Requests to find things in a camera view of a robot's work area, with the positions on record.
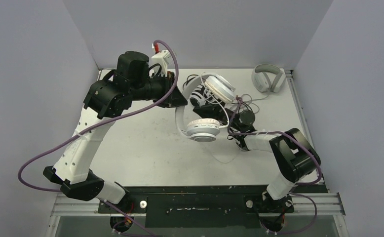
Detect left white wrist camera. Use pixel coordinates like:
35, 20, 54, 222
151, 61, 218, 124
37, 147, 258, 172
149, 49, 172, 77

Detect aluminium rail frame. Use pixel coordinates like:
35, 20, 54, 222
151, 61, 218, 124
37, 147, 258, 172
44, 69, 346, 237

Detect grey white over-ear headphones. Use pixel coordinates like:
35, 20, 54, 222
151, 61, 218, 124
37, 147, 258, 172
243, 64, 286, 103

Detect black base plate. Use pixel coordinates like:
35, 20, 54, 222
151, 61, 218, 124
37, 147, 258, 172
97, 185, 328, 230

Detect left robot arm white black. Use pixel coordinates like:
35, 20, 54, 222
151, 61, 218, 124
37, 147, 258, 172
43, 49, 187, 212

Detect purple cable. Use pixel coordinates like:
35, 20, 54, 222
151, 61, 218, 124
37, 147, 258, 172
17, 39, 180, 237
227, 96, 323, 236

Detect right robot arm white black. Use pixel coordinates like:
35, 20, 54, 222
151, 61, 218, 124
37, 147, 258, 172
193, 105, 322, 211

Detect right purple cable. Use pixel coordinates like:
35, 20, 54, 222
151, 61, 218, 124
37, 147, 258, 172
227, 96, 323, 236

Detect black and white headphones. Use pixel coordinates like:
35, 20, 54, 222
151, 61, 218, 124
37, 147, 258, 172
183, 73, 260, 115

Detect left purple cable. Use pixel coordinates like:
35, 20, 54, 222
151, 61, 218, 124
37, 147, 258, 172
17, 39, 180, 237

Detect white wired headphones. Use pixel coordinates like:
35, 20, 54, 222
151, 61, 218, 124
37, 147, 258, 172
174, 72, 245, 164

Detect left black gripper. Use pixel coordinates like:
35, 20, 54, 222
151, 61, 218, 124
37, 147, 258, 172
129, 71, 187, 108

